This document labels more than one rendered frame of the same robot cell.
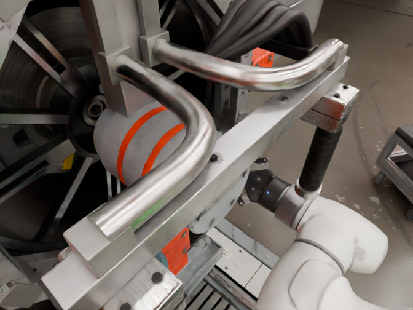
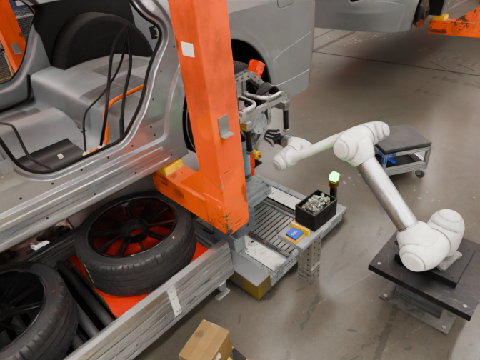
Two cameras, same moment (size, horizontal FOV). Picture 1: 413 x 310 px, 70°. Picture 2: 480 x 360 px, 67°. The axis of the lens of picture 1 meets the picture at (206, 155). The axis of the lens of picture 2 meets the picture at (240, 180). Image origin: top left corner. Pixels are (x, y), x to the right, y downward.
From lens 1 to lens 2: 1.89 m
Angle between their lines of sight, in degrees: 11
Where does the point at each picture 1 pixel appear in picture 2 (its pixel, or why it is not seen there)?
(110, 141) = not seen: hidden behind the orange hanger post
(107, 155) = not seen: hidden behind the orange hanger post
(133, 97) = (240, 105)
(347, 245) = (298, 144)
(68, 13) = not seen: hidden behind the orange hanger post
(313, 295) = (285, 151)
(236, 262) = (278, 196)
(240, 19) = (262, 88)
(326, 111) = (282, 105)
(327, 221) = (293, 141)
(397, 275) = (362, 202)
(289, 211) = (284, 141)
